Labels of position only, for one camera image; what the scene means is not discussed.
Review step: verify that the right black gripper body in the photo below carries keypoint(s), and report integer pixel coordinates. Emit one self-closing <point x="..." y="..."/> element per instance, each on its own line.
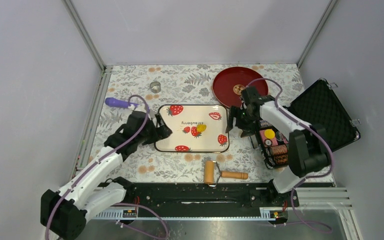
<point x="244" y="121"/>

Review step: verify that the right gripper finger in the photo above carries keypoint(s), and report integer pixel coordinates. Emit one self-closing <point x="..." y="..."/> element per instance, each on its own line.
<point x="233" y="113"/>
<point x="246" y="133"/>

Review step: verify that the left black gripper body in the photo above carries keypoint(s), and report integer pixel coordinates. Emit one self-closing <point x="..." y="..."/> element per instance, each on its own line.
<point x="149" y="136"/>

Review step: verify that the strawberry print tray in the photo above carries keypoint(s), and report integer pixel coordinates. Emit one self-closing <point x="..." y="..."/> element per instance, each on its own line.
<point x="183" y="121"/>

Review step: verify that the yellow dough lump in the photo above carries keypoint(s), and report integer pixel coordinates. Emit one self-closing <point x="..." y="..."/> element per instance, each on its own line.
<point x="201" y="128"/>

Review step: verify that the wooden dough roller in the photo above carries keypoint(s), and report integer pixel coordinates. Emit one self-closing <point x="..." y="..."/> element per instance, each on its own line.
<point x="213" y="173"/>

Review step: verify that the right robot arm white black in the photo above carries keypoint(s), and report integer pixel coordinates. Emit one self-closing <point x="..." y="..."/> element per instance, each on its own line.
<point x="308" y="152"/>

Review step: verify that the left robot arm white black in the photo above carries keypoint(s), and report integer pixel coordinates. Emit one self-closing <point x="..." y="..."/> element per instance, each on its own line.
<point x="66" y="211"/>

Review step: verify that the yellow dough disc in case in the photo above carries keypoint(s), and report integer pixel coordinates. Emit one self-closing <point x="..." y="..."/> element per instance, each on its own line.
<point x="269" y="134"/>

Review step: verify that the red round plate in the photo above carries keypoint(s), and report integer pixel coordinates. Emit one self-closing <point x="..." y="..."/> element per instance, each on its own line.
<point x="229" y="83"/>

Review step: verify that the floral table mat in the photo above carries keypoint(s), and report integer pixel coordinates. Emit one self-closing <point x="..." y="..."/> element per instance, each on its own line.
<point x="182" y="84"/>

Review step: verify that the black foam-lined case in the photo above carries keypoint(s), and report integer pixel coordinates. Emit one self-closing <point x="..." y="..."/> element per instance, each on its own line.
<point x="317" y="105"/>

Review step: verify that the metal ring cutter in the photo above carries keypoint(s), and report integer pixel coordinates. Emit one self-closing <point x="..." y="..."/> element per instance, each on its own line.
<point x="155" y="87"/>

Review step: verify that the purple handle tool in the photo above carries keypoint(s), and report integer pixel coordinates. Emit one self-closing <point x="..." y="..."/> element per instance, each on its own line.
<point x="116" y="103"/>

